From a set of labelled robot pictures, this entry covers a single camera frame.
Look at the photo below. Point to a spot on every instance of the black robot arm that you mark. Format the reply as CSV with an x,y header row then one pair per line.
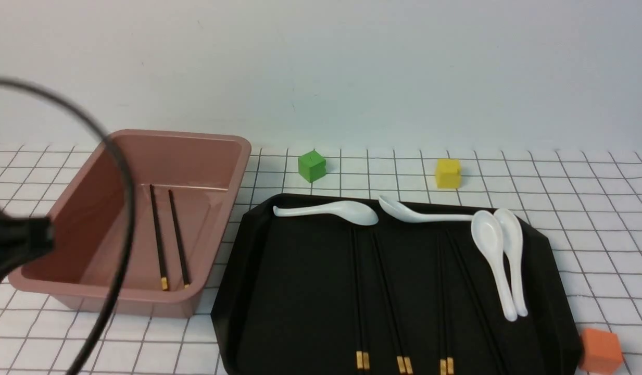
x,y
23,240

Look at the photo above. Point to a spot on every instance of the green cube block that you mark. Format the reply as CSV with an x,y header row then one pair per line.
x,y
312,166

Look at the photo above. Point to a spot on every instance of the white ceramic spoon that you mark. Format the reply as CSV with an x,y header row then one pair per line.
x,y
513,249
352,211
488,237
399,211

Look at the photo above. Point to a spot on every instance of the black rectangular tray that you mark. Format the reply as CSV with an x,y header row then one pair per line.
x,y
302,295

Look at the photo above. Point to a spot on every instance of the yellow cube block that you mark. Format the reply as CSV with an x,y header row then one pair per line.
x,y
448,174

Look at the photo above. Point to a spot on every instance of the pink plastic bin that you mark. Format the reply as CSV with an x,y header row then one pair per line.
x,y
204,171

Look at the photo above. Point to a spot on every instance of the black chopstick gold band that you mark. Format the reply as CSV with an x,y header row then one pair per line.
x,y
382,278
364,324
357,308
402,336

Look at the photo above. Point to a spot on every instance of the black chopstick gold tip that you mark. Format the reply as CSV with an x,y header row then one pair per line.
x,y
180,244
163,270

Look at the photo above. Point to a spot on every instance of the white checkered tablecloth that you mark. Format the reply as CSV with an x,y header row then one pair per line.
x,y
588,203

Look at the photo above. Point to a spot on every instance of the orange cube block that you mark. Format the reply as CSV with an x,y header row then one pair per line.
x,y
601,352

